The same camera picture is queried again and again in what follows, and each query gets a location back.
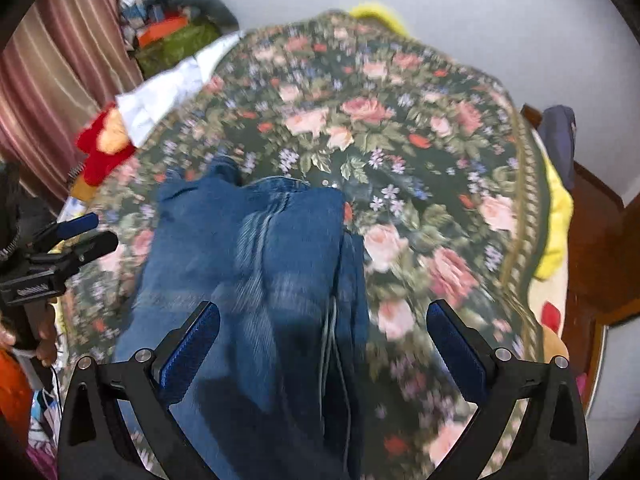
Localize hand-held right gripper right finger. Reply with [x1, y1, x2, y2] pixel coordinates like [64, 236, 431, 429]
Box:
[427, 300, 591, 480]

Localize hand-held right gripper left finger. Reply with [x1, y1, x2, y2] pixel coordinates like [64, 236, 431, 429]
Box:
[57, 301, 221, 480]

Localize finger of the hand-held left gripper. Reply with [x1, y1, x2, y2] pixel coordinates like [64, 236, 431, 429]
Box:
[34, 213, 100, 247]
[60, 232, 118, 267]

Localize blue denim jeans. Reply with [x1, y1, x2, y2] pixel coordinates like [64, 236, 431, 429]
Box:
[112, 157, 371, 480]

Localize person's left hand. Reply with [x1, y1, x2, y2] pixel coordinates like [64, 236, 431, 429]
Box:
[36, 300, 59, 367]

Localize person's black jacket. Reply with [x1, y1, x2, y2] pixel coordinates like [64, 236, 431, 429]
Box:
[0, 160, 51, 281]

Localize red plush toy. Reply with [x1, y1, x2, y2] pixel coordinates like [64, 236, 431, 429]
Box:
[75, 104, 138, 186]

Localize yellow fleece blanket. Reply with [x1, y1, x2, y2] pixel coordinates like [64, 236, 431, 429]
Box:
[349, 2, 574, 281]

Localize white cloth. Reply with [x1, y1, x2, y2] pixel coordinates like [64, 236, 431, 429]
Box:
[115, 30, 246, 141]

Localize striped red curtain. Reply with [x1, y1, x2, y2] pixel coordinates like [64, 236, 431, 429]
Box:
[0, 0, 146, 201]

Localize dark floral bedspread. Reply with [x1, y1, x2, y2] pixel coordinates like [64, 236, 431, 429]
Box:
[60, 10, 556, 480]

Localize green bag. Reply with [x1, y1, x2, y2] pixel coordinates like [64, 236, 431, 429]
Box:
[135, 20, 223, 78]

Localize orange box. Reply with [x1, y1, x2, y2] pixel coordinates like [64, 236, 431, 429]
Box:
[136, 16, 190, 47]

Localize purple grey backpack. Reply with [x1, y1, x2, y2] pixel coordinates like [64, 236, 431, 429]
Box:
[542, 105, 577, 188]

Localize dark grey pillow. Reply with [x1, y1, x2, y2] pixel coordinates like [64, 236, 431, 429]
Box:
[175, 0, 240, 28]

